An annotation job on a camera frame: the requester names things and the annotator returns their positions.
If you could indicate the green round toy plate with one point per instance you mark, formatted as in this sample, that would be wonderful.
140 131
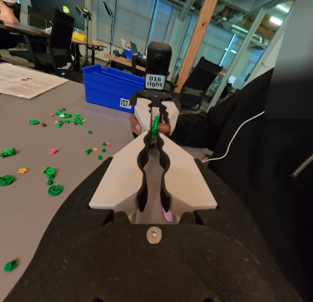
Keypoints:
55 190
6 180
34 121

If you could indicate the printed paper sheet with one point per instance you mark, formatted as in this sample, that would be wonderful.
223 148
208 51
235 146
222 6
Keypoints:
27 80

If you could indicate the black office chair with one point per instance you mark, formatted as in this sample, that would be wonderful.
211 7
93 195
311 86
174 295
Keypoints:
200 81
61 37

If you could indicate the large black screen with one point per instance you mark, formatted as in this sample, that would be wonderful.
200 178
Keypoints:
56 6

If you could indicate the pink flat piece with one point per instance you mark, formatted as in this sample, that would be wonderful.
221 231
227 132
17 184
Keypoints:
168 215

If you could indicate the pile of green leaf pieces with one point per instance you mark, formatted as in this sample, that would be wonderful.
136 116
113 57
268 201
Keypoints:
68 117

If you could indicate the blue plastic bin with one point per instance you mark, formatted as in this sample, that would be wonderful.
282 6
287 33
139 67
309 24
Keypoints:
107 86

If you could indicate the person's right forearm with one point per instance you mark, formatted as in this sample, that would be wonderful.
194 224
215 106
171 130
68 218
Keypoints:
195 128

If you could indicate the slanted wooden beam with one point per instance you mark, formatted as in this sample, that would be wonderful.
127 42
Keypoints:
200 33

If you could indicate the person in black jacket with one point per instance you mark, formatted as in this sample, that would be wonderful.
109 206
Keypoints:
256 196

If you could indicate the yellow box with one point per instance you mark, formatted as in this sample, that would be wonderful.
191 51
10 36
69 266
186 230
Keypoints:
79 37

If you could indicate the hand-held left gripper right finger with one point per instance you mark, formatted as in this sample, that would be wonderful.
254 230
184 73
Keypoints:
190 184

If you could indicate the person's right hand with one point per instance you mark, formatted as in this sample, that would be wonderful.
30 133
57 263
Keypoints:
135 127

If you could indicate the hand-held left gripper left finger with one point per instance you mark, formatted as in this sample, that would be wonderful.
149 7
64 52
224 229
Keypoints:
117 182

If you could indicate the black light stand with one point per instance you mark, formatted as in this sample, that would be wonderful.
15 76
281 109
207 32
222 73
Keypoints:
108 9
84 11

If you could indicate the brown round toy piece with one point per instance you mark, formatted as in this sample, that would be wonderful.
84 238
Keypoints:
165 128

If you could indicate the small green round toy piece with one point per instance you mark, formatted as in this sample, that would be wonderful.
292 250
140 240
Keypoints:
50 182

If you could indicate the green web toy piece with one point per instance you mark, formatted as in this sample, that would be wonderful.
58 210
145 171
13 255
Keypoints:
154 126

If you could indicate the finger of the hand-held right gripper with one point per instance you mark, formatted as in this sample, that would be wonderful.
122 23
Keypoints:
174 116
141 113

